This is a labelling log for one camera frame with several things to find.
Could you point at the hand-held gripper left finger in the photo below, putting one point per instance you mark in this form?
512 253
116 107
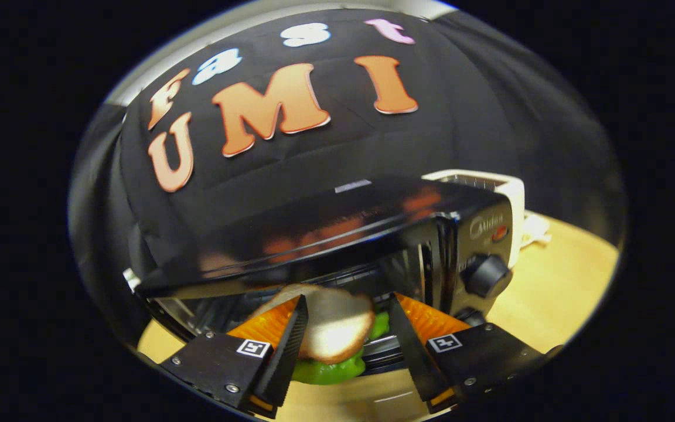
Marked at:
287 357

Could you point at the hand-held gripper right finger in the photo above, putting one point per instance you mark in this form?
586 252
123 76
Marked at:
411 351

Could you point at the toast sandwich with lettuce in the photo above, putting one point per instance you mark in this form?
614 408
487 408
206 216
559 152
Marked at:
337 328

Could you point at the black toaster oven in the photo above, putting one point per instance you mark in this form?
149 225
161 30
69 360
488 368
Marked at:
314 234

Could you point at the white bread toaster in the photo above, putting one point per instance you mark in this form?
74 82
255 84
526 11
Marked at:
513 190

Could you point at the small white dish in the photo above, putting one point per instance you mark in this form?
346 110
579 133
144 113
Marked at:
535 230

